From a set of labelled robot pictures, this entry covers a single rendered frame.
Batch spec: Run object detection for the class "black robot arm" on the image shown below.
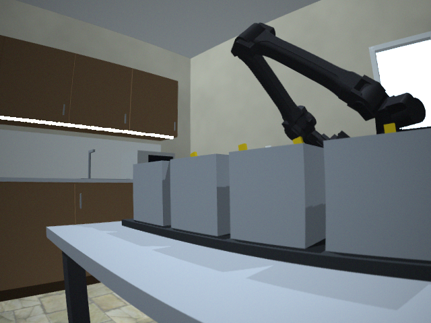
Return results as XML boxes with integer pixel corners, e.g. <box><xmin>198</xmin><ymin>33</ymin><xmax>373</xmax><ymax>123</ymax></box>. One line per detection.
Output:
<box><xmin>231</xmin><ymin>22</ymin><xmax>431</xmax><ymax>147</ymax></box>

